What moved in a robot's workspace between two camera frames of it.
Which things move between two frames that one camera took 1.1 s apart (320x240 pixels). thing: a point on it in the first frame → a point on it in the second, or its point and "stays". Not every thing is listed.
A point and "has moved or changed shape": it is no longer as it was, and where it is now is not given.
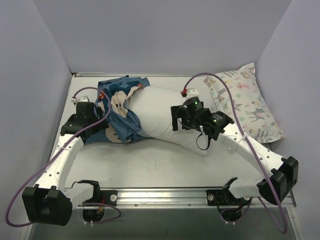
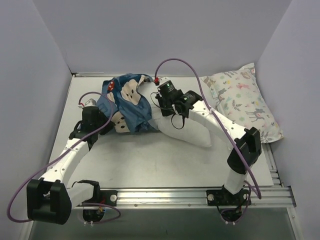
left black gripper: [93, 116] → [105, 122]
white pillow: [153, 104] has moved or changed shape
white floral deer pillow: [256, 122] stays
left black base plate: [106, 196] stays
